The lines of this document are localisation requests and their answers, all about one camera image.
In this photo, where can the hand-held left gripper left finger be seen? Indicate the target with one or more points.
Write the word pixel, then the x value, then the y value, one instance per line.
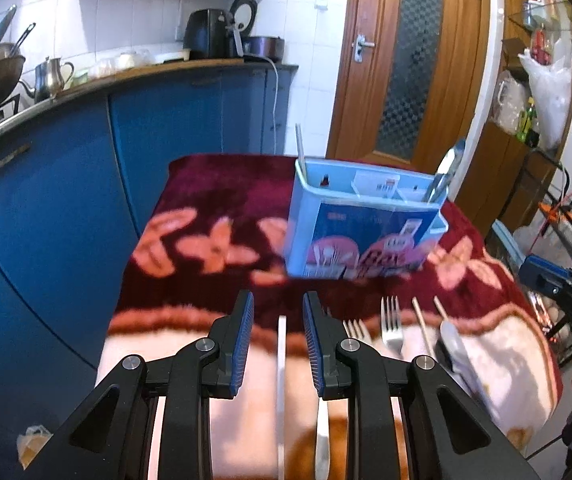
pixel 246 340

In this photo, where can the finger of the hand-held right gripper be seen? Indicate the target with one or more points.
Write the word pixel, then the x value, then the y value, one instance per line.
pixel 541 274

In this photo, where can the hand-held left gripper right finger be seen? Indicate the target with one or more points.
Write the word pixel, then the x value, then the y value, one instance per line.
pixel 312 345

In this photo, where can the silver fork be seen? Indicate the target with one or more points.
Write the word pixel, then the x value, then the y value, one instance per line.
pixel 392 330
pixel 357 332

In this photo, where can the silver table knife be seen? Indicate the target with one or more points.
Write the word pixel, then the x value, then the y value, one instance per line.
pixel 321 435

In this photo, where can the wooden chopstick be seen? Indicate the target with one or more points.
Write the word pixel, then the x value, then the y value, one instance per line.
pixel 441 308
pixel 422 327

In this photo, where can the silver spoon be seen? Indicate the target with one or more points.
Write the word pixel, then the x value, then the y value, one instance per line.
pixel 455 342

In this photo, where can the light blue utensil holder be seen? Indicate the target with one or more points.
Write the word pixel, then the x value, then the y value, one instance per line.
pixel 366 240

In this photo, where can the light blue plastic lid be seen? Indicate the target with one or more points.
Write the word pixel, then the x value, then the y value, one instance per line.
pixel 508 247

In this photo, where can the black metal rack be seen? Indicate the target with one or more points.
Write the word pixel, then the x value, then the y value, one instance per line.
pixel 561 210

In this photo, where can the wooden shelf unit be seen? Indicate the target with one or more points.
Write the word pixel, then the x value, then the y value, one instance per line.
pixel 491 170

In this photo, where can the dark red floral blanket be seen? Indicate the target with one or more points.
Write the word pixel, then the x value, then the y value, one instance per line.
pixel 215 200

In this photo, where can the green bottles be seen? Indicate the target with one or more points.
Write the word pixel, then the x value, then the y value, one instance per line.
pixel 528 122

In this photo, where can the clear plastic jug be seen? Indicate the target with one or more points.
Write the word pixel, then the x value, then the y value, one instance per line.
pixel 508 100

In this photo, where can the white plastic bag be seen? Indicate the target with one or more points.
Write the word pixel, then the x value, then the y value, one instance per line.
pixel 548 90

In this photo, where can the wooden door with glass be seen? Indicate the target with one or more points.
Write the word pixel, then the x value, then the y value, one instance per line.
pixel 361 120

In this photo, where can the blue base kitchen cabinet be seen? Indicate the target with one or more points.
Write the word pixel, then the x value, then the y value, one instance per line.
pixel 40 235

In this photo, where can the plastic bag on floor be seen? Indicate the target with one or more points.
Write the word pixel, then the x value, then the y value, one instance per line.
pixel 30 447

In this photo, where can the white food container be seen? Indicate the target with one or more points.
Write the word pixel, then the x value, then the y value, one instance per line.
pixel 170 56

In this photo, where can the white bag on counter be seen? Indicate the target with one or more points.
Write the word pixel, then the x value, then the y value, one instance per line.
pixel 115 62

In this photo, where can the black air fryer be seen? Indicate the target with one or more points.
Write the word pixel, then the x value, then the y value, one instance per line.
pixel 205 35

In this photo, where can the steel kettle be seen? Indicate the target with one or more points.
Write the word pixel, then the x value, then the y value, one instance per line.
pixel 50 75

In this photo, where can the steel spatula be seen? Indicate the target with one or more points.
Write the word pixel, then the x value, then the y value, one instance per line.
pixel 23 35

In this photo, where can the white wall socket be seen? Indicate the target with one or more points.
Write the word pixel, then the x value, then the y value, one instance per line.
pixel 322 4

